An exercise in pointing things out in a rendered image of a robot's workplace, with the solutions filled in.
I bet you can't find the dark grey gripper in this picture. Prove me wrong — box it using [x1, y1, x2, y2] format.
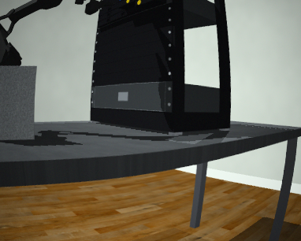
[85, 0, 114, 15]

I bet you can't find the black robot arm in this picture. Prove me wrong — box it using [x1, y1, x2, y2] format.
[0, 0, 62, 66]

